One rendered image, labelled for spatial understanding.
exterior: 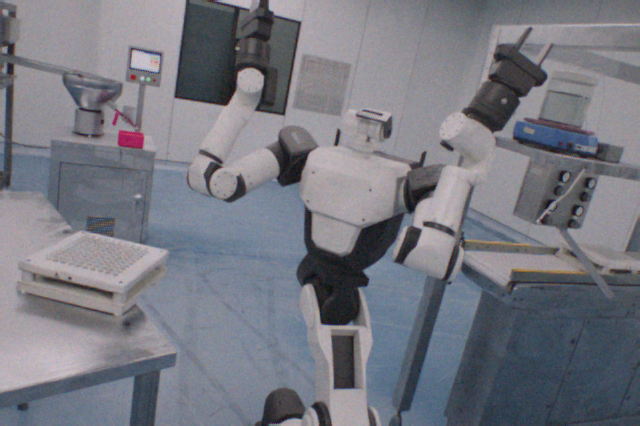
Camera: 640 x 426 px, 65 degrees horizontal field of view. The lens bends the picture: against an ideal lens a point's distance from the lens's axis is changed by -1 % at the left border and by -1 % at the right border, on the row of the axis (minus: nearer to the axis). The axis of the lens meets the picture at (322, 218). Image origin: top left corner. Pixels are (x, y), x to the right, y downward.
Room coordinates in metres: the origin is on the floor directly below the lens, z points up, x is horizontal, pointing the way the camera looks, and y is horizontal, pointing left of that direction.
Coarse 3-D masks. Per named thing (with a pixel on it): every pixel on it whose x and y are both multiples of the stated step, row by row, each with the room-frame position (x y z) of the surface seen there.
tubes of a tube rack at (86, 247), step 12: (84, 240) 1.15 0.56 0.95; (96, 240) 1.16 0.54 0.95; (72, 252) 1.06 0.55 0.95; (84, 252) 1.08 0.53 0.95; (96, 252) 1.10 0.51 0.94; (108, 252) 1.11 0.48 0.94; (120, 252) 1.12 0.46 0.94; (132, 252) 1.13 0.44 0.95; (96, 264) 1.03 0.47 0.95; (108, 264) 1.05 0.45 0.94
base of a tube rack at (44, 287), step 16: (160, 272) 1.17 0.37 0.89; (16, 288) 0.98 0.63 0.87; (32, 288) 0.98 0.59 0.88; (48, 288) 0.98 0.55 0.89; (64, 288) 0.99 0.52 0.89; (80, 288) 1.01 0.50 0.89; (144, 288) 1.08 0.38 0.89; (80, 304) 0.97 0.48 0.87; (96, 304) 0.97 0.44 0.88; (112, 304) 0.97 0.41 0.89; (128, 304) 1.00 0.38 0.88
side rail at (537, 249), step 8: (464, 240) 1.87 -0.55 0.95; (464, 248) 1.86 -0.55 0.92; (472, 248) 1.88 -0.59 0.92; (480, 248) 1.89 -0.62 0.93; (488, 248) 1.91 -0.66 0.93; (496, 248) 1.93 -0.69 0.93; (504, 248) 1.94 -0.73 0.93; (512, 248) 1.96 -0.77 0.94; (520, 248) 1.98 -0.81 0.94; (528, 248) 2.00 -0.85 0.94; (536, 248) 2.02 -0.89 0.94; (544, 248) 2.03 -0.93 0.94; (552, 248) 2.05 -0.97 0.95; (632, 256) 2.27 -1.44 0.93
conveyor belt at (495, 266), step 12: (468, 252) 1.85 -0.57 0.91; (480, 252) 1.88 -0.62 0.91; (492, 252) 1.91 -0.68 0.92; (468, 264) 1.82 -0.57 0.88; (480, 264) 1.76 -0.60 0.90; (492, 264) 1.76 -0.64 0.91; (504, 264) 1.79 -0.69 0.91; (516, 264) 1.82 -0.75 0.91; (528, 264) 1.85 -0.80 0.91; (540, 264) 1.89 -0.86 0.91; (552, 264) 1.92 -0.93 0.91; (564, 264) 1.96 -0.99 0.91; (492, 276) 1.69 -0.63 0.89; (504, 276) 1.66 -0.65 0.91; (504, 288) 1.63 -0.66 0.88
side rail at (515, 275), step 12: (516, 276) 1.62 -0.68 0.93; (528, 276) 1.64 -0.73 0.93; (540, 276) 1.67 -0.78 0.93; (552, 276) 1.69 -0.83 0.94; (564, 276) 1.71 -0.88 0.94; (576, 276) 1.74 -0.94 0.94; (588, 276) 1.77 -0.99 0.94; (612, 276) 1.82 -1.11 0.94; (624, 276) 1.85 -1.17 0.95; (636, 276) 1.88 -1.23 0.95
